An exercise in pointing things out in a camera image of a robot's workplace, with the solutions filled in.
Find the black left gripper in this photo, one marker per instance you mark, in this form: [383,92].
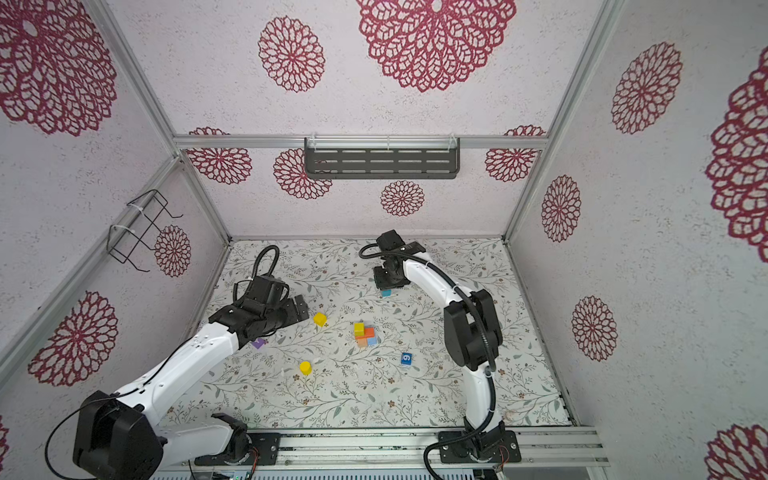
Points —
[301,306]

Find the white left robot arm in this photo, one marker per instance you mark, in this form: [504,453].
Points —
[120,435]

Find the yellow wooden cylinder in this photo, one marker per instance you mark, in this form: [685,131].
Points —
[305,368]

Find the dark grey wall shelf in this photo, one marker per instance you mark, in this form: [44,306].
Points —
[328,159]

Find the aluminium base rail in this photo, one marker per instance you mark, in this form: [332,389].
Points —
[402,448]

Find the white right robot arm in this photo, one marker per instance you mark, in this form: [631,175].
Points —
[472,336]

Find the black wire wall rack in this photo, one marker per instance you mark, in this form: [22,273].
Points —
[168,243]

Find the yellow wooden cube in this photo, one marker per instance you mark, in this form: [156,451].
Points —
[320,319]

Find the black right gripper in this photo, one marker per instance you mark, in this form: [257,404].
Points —
[379,282]

